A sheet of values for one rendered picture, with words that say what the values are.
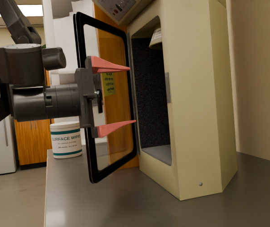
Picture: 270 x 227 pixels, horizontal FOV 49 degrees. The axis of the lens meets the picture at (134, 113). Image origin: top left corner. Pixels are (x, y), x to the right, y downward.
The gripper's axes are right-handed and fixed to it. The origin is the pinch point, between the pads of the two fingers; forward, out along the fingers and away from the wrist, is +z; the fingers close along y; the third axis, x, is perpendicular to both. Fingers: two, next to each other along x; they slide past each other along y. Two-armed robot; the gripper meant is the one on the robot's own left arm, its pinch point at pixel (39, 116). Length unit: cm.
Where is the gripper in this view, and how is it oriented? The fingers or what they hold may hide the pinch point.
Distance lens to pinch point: 100.8
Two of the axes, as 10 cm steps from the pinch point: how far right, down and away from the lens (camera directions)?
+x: -7.6, 1.4, 6.3
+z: 1.2, 9.9, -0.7
